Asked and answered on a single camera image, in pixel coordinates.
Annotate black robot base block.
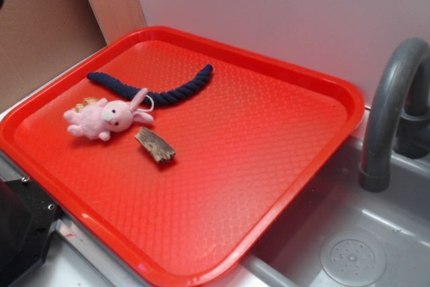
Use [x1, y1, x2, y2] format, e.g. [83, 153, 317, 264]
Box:
[1, 179, 61, 286]

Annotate brown wood chip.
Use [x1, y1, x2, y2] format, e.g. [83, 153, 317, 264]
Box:
[134, 126, 176, 163]

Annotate red plastic tray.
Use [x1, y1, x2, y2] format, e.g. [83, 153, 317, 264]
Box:
[1, 27, 364, 286]

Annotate pink plush bunny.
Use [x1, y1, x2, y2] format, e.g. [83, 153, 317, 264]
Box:
[63, 88, 154, 141]

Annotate small light wooden block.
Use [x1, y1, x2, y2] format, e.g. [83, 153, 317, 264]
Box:
[73, 97, 99, 113]

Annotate grey plastic sink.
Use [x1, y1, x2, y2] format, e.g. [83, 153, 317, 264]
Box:
[0, 105, 430, 287]

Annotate grey plastic faucet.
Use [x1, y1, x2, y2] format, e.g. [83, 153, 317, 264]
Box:
[359, 38, 429, 192]

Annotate brown cardboard panel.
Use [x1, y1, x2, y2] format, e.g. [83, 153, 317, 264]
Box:
[1, 0, 146, 110]

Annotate navy blue rope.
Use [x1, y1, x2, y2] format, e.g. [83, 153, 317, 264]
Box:
[86, 63, 214, 109]

